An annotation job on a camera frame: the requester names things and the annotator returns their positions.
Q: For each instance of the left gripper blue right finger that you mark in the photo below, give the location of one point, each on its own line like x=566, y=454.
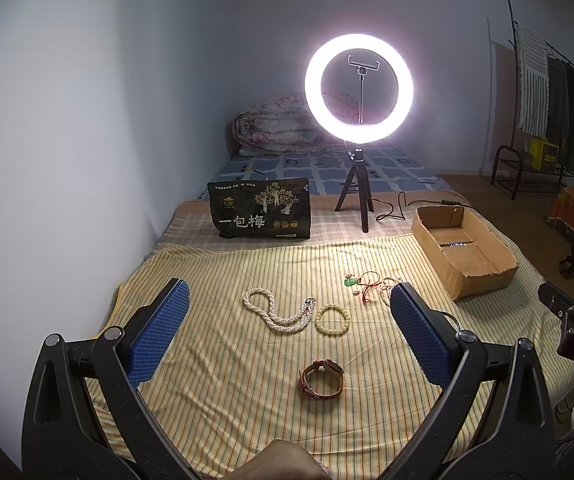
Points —
x=493, y=417

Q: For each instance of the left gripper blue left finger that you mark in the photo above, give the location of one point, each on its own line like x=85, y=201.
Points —
x=84, y=416

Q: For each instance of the person's hand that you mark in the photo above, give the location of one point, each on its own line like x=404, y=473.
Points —
x=281, y=460

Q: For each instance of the cardboard box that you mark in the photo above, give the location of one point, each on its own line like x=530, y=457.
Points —
x=469, y=258

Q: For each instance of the black clothes rack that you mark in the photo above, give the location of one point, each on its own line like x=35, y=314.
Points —
x=512, y=170

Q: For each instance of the yellow box on rack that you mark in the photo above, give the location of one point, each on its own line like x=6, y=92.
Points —
x=544, y=154

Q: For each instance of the yellow striped cloth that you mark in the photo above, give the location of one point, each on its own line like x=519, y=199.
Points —
x=229, y=383

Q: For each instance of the plaid beige blanket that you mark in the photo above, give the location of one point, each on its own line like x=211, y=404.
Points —
x=192, y=225

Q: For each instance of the dark hanging clothes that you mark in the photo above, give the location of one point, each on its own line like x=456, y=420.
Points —
x=560, y=117

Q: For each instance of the blue patterned bedsheet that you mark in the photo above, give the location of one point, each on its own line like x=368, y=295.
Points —
x=389, y=169

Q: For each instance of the white knit garment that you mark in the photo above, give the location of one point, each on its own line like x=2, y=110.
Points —
x=533, y=82

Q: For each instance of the black mini tripod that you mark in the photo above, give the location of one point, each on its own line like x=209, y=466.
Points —
x=358, y=175

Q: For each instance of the black snack bag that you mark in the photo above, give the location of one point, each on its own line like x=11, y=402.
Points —
x=264, y=209

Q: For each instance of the phone holder clamp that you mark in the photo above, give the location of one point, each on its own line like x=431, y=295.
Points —
x=362, y=69

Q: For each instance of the folded floral quilt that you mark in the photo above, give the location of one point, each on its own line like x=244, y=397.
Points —
x=281, y=124

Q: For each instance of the white ring light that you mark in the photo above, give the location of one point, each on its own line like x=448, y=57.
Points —
x=358, y=133

